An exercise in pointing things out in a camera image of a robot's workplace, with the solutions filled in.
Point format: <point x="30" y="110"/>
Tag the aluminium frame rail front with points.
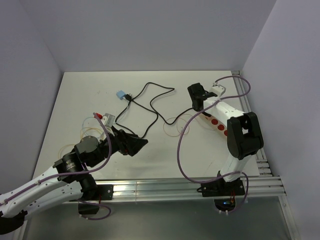
<point x="180" y="189"/>

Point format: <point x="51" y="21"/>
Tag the beige power strip red sockets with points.
<point x="214" y="124"/>

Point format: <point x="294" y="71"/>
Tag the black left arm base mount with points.
<point x="104" y="192"/>

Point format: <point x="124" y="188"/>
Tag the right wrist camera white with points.
<point x="218" y="90"/>

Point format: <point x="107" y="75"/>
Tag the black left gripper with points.
<point x="127" y="143"/>

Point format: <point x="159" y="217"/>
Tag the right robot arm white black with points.
<point x="242" y="130"/>

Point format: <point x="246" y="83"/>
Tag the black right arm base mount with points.
<point x="221" y="188"/>

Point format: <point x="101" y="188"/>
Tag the blue charger plug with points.
<point x="121" y="94"/>

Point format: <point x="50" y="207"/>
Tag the left wrist camera grey red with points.
<point x="107" y="119"/>

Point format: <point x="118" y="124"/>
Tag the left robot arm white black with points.
<point x="69" y="179"/>

